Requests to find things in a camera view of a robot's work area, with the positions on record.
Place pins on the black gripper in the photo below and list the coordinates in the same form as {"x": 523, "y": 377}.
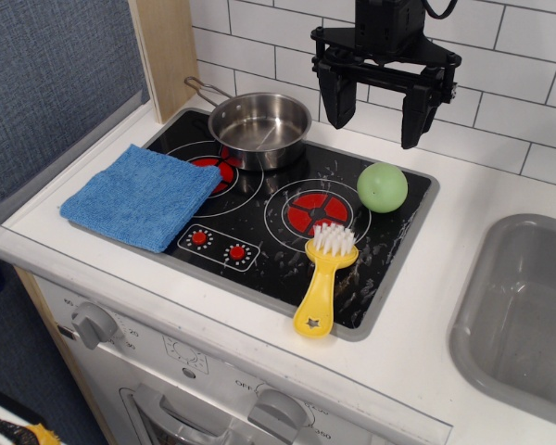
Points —
{"x": 385, "y": 48}

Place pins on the small stainless steel pot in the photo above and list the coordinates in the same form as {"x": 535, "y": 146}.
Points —
{"x": 261, "y": 131}

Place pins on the folded blue towel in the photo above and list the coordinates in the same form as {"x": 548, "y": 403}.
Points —
{"x": 143, "y": 199}

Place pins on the green ball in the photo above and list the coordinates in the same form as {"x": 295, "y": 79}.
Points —
{"x": 382, "y": 187}

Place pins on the yellow dish brush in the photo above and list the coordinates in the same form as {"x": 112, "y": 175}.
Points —
{"x": 332, "y": 248}

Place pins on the black toy stovetop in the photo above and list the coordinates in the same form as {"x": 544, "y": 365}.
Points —
{"x": 249, "y": 236}

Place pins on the grey sink basin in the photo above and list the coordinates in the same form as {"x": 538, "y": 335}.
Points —
{"x": 503, "y": 340}

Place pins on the grey right oven knob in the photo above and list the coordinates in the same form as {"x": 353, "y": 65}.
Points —
{"x": 279, "y": 415}

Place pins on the grey oven knob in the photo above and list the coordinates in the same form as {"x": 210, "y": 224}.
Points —
{"x": 279, "y": 415}
{"x": 93, "y": 325}

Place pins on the white toy oven front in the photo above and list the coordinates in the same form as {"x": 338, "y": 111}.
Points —
{"x": 153, "y": 388}

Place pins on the grey left oven knob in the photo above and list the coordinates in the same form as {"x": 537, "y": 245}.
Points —
{"x": 93, "y": 325}

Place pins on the yellow object bottom left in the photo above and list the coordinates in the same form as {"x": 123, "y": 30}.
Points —
{"x": 39, "y": 435}

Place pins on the wooden side post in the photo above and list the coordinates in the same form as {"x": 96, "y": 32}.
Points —
{"x": 166, "y": 42}

